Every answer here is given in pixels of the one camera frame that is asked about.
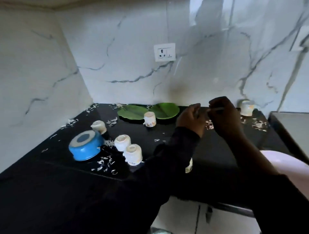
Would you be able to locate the person's left hand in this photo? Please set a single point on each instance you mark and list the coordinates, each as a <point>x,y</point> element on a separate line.
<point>192,119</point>

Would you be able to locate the person's right hand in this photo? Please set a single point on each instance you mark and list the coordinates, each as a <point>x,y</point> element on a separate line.
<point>225,115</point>

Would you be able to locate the green leaf plate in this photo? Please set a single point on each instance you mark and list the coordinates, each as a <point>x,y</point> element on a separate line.
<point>166,110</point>
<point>132,112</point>

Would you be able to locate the silver dishwasher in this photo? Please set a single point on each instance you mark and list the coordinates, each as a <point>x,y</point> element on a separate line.
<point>294,127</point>

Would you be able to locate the pink bowl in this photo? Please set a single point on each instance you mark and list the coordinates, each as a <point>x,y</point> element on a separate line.
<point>294,168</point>

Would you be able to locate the blue saucepan with black handle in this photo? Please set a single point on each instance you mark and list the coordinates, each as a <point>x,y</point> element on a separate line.
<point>85,147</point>

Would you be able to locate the person's left forearm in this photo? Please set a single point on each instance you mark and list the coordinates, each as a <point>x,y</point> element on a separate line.
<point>149,188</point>

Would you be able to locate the person's right forearm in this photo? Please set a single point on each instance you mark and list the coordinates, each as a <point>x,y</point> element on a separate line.
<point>270,192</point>

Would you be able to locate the white base cabinet door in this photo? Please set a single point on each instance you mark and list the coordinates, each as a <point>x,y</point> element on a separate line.
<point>176,217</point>
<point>231,224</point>

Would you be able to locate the white plug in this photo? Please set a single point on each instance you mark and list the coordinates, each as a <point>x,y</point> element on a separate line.
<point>305,41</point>

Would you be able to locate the white wall socket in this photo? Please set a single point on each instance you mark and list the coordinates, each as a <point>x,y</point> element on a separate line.
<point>295,41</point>
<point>164,52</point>

